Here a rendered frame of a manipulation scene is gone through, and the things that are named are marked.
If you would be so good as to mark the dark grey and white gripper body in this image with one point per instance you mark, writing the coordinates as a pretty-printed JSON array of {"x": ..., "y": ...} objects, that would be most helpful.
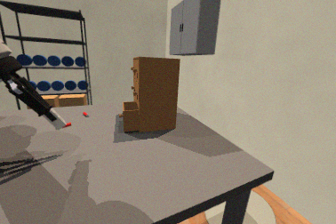
[{"x": 8, "y": 65}]

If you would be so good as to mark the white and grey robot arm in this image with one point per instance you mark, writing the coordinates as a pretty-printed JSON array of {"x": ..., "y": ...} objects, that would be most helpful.
[{"x": 4, "y": 51}]

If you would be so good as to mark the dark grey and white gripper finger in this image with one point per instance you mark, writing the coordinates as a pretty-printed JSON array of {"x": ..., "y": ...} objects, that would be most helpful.
[
  {"x": 30, "y": 99},
  {"x": 40, "y": 97}
]

